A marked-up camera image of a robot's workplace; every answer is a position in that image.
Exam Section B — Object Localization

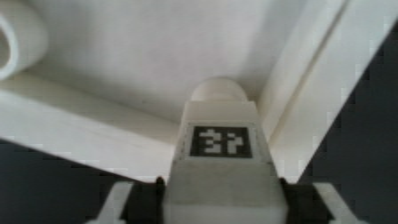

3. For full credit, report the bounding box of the white table leg with tag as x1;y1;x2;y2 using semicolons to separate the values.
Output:
163;78;287;224

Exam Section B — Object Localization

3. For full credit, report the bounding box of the white square tabletop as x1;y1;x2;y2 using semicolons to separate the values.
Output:
0;0;351;184

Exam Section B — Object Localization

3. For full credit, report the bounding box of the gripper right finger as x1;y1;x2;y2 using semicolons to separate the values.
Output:
280;178;367;224

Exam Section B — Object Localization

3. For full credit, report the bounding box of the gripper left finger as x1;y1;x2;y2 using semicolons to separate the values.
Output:
87;177;165;224

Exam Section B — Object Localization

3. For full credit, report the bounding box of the white U-shaped fence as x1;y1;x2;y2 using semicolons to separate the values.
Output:
270;0;398;183

